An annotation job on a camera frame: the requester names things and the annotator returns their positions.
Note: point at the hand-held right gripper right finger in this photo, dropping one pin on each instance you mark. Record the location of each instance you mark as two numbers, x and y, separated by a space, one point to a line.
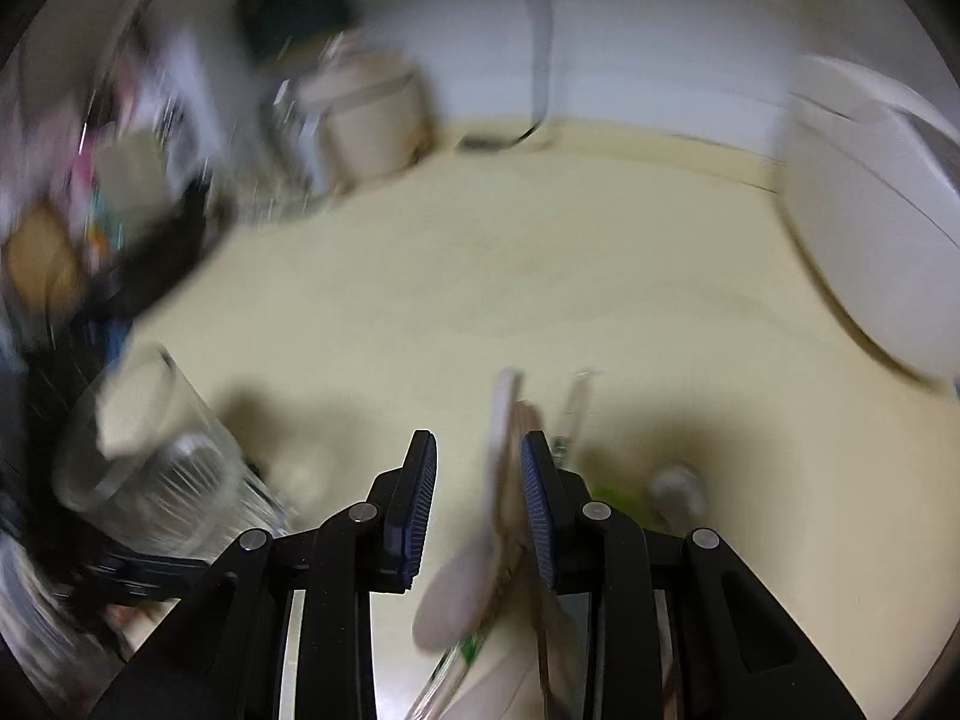
537 510

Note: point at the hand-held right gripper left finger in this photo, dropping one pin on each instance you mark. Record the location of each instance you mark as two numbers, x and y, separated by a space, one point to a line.
420 510

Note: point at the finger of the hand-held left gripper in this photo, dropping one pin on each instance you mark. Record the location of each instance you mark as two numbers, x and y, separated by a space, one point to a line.
142 576

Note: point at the green silicone basting brush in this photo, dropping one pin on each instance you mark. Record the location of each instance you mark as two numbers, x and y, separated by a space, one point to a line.
626 506

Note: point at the white speckled rice spoon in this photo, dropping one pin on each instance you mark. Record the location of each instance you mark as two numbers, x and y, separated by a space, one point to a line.
457 592

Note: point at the clear glass cup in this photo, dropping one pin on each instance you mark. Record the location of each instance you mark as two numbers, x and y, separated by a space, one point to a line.
165 487

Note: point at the clear chopsticks green label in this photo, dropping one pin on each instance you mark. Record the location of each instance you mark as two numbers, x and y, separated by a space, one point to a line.
574 405

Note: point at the metal spoon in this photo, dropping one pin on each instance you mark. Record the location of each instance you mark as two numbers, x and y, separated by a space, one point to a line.
679 491

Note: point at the black electric griddle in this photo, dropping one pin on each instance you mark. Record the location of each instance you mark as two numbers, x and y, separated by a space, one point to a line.
157 255

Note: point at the beige electric pot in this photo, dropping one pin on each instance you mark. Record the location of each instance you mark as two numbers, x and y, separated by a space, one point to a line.
371 120

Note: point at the white rice cooker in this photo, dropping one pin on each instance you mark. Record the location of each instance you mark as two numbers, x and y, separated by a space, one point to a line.
870 225

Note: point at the green wall utensil holder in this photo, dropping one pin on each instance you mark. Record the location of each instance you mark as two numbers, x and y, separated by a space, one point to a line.
296 7

